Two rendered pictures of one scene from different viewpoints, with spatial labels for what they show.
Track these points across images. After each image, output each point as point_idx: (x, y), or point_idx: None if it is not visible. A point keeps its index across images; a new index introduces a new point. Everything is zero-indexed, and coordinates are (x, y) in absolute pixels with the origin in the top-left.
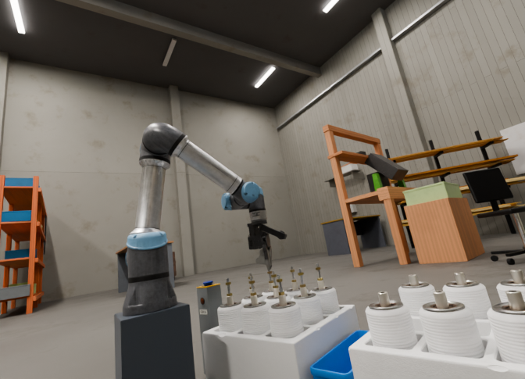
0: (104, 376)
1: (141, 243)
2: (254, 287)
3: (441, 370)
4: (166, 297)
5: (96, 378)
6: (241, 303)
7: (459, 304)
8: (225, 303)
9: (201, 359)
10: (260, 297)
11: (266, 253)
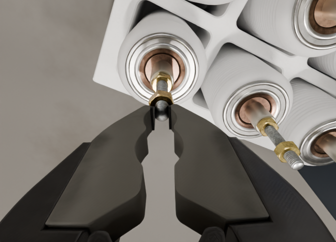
0: (190, 235)
1: None
2: (267, 119)
3: None
4: None
5: (195, 238)
6: (335, 116)
7: None
8: (308, 160)
9: (158, 162)
10: (278, 82)
11: (274, 172)
